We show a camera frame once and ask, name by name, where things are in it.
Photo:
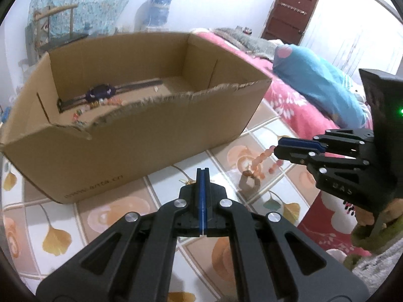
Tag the teal patterned cloth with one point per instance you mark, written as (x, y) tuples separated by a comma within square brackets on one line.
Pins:
[(94, 0)]

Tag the white curtain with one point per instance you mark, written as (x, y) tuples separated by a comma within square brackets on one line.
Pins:
[(355, 31)]

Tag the small metal earring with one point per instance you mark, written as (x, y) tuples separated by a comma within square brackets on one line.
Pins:
[(189, 182)]

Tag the brown wooden door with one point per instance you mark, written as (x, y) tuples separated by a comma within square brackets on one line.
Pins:
[(289, 12)]

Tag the green fuzzy mat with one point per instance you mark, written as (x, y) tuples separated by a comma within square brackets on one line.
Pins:
[(362, 242)]

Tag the blue water jug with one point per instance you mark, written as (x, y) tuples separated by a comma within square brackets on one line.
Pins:
[(156, 12)]

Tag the grey patterned blanket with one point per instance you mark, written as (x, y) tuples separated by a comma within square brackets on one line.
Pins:
[(252, 42)]

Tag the blue pillow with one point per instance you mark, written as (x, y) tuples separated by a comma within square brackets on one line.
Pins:
[(314, 75)]

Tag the tile patterned table mat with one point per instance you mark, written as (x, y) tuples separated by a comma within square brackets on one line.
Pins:
[(104, 220)]

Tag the wooden chair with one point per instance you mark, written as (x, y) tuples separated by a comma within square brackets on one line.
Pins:
[(56, 10)]

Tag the brown cardboard box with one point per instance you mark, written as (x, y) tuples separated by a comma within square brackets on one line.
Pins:
[(141, 151)]

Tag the person's right hand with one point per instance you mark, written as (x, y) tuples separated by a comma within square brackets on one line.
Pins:
[(365, 217)]

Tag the white fluffy towel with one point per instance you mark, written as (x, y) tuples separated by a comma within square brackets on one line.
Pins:
[(377, 267)]

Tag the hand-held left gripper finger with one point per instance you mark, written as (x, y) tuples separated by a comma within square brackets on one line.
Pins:
[(206, 207), (199, 195)]

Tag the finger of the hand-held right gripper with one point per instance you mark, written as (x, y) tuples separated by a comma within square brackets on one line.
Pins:
[(302, 144), (292, 155)]

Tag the pink floral blanket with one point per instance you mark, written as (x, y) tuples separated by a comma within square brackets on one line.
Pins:
[(292, 110)]

